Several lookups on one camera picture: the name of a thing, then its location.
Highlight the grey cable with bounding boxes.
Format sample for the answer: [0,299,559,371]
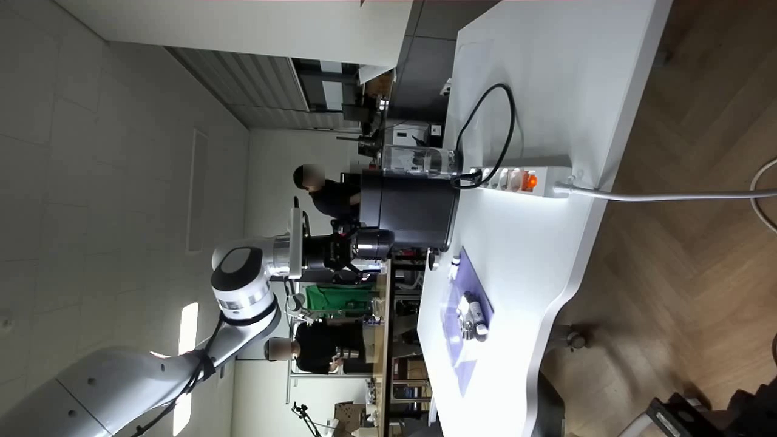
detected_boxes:
[554,157,777,235]

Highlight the stack of cardboard boxes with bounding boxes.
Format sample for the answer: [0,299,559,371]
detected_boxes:
[333,401,366,437]

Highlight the heap of small bottles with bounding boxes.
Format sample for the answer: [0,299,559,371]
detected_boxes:
[455,291,490,343]

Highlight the black cable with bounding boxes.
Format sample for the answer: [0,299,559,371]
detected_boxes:
[452,83,517,191]

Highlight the person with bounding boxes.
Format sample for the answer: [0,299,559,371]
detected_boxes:
[265,318,372,375]
[293,163,363,221]

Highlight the stand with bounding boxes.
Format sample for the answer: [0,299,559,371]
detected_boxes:
[290,401,324,437]

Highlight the white box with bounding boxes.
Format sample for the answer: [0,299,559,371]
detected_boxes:
[391,121,433,147]

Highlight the clear water tank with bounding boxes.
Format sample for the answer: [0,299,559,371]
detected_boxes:
[381,144,460,179]

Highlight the wooden shelf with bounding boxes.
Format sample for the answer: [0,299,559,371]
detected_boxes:
[363,255,433,437]

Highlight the window blinds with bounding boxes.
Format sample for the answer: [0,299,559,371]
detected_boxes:
[166,47,311,130]

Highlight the black coffee machine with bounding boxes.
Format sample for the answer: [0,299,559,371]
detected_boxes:
[351,169,460,262]

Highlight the white power strip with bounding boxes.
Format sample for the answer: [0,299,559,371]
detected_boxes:
[469,164,572,200]

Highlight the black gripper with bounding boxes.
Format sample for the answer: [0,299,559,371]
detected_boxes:
[302,220,366,275]

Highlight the green board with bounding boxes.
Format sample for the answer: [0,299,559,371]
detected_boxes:
[305,283,375,318]

